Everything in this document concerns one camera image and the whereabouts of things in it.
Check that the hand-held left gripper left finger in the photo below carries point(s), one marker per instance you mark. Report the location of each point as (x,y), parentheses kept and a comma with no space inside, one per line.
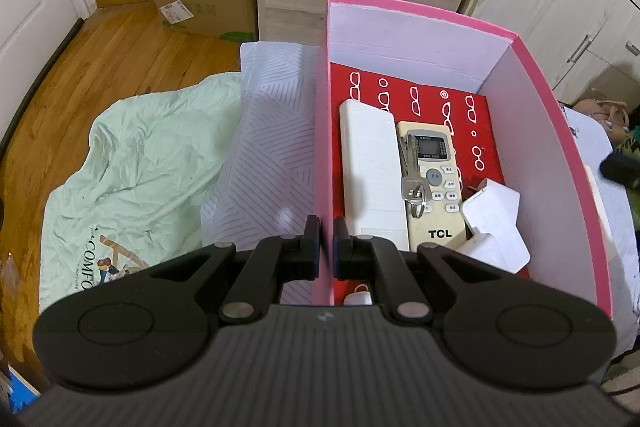
(314,238)

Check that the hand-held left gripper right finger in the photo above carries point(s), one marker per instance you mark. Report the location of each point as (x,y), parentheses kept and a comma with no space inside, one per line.
(338,243)

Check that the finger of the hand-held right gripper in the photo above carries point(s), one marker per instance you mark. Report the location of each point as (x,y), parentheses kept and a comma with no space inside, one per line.
(621,168)

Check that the bunch of keys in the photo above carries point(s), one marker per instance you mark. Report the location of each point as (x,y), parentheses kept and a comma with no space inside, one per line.
(415,193)

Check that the cream remote control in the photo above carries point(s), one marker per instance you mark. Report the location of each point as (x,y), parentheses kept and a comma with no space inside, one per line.
(441,229)

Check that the pink cardboard box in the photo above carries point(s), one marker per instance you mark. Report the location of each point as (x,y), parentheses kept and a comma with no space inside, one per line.
(322,132)

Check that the white charger adapter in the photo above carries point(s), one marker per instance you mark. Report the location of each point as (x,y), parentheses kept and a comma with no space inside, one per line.
(492,203)
(495,253)

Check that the white power bank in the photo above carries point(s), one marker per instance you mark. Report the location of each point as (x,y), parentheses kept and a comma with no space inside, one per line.
(370,167)

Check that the pale blue bed sheet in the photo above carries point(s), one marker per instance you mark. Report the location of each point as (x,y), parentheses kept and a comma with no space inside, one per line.
(625,267)

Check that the white striped bed sheet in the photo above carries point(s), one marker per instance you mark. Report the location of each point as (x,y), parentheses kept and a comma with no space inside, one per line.
(270,127)

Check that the red box with glasses print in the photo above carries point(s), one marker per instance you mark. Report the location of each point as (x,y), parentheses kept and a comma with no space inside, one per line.
(427,83)

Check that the mint green printed blanket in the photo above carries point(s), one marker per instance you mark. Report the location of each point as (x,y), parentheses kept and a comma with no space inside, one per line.
(150,147)

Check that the black door draft strip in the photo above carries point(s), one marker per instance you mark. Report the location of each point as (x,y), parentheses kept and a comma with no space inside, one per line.
(50,57)

